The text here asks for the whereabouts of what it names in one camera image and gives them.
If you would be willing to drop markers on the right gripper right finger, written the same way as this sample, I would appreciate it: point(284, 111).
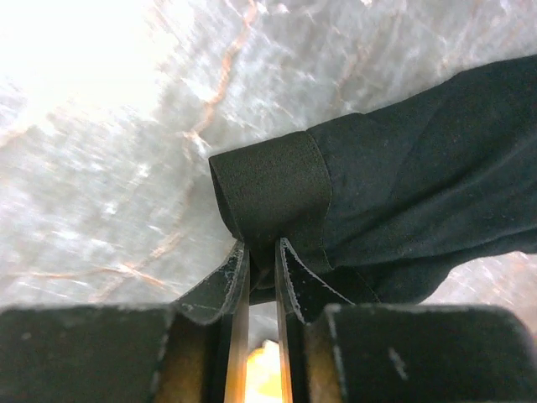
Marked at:
point(332, 350)

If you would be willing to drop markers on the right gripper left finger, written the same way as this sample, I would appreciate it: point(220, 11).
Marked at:
point(193, 349)

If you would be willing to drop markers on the black underwear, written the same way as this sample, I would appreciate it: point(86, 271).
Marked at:
point(383, 205)

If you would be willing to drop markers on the orange checkered tablecloth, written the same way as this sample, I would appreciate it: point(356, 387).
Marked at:
point(263, 380)

